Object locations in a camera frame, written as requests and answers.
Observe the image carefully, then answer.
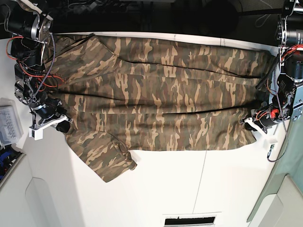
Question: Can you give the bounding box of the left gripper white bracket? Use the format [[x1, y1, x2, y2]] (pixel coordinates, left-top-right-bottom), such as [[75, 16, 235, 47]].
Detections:
[[239, 117, 277, 150]]

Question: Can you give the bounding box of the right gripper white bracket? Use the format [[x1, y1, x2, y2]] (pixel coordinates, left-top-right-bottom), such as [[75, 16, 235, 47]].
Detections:
[[28, 111, 72, 140]]

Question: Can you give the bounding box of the camouflage t-shirt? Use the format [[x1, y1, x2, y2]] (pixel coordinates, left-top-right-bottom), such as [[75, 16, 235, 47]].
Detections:
[[44, 35, 274, 182]]

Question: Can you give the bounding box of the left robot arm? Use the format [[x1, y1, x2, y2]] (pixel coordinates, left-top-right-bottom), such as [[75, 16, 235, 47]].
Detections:
[[240, 0, 303, 147]]

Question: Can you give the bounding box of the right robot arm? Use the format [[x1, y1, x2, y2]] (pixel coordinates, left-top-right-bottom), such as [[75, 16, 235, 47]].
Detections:
[[4, 0, 72, 140]]

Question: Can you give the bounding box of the clear plastic storage box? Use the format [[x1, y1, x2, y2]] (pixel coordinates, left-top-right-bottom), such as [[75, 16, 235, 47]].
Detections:
[[0, 98, 23, 147]]

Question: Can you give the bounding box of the blue items bin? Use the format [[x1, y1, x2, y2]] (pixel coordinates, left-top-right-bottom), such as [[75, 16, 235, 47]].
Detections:
[[0, 145, 25, 183]]

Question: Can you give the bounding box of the white floor vent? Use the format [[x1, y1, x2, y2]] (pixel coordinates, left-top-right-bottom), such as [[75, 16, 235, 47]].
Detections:
[[161, 212, 222, 227]]

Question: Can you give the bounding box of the braided cable left arm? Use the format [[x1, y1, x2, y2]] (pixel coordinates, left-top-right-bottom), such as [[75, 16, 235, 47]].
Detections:
[[267, 54, 291, 163]]

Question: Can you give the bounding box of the braided cable arm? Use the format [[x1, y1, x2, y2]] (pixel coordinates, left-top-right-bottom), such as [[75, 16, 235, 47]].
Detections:
[[267, 54, 291, 163], [33, 33, 56, 100]]

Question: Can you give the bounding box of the braided cable right arm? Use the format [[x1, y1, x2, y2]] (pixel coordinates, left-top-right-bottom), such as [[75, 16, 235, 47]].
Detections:
[[33, 33, 56, 100]]

